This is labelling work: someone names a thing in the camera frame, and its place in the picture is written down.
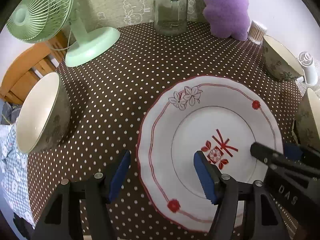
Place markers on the wooden chair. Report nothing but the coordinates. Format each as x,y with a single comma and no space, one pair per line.
21,76

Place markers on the glass jar black lid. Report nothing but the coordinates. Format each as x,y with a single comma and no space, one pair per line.
170,16

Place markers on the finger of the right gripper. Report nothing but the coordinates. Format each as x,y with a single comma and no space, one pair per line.
306,155
271,157

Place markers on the green desk fan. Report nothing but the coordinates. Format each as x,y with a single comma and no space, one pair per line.
35,21

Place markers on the floral bowl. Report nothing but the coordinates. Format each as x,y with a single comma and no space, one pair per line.
44,116
307,120
279,61

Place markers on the purple plush toy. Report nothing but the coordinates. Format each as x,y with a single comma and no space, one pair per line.
228,18

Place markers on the brown polka dot tablecloth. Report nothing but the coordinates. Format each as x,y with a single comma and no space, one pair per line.
111,94

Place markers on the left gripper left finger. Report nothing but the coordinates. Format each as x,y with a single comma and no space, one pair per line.
60,219

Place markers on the white plate red floral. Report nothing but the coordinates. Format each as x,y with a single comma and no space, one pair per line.
215,115

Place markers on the blue checked blanket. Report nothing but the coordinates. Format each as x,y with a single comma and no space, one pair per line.
14,175

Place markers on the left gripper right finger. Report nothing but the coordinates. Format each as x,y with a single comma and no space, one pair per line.
261,218

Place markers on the white standing fan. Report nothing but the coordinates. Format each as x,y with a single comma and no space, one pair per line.
307,62

